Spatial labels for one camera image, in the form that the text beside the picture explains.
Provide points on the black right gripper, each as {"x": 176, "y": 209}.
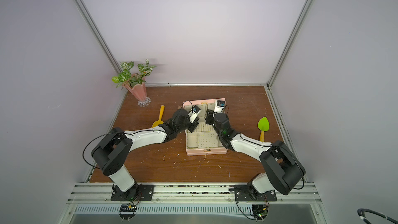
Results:
{"x": 211, "y": 117}

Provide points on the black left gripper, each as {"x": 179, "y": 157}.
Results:
{"x": 194, "y": 125}

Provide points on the pink jewelry box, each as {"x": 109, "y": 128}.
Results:
{"x": 204, "y": 140}

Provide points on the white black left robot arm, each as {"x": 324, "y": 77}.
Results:
{"x": 112, "y": 151}

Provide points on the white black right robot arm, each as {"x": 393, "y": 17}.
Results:
{"x": 282, "y": 171}

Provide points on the yellow plastic garden shovel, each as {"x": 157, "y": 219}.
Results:
{"x": 159, "y": 121}

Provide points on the plant in pink vase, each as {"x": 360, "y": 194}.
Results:
{"x": 135, "y": 83}

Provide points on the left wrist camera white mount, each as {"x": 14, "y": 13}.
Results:
{"x": 194, "y": 113}

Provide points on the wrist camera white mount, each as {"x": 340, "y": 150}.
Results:
{"x": 219, "y": 106}
{"x": 194, "y": 113}

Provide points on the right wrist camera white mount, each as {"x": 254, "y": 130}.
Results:
{"x": 219, "y": 106}

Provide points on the green trowel yellow handle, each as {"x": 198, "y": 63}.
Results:
{"x": 263, "y": 126}

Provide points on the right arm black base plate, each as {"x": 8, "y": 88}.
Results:
{"x": 244, "y": 193}

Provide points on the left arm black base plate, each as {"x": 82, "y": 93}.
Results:
{"x": 138, "y": 192}

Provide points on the right circuit board with wires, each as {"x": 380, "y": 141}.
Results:
{"x": 259, "y": 212}

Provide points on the circuit board with wires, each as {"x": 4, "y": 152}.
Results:
{"x": 127, "y": 211}
{"x": 259, "y": 212}

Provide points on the left circuit board with wires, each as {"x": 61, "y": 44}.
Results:
{"x": 127, "y": 211}

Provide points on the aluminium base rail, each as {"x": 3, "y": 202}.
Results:
{"x": 184, "y": 198}

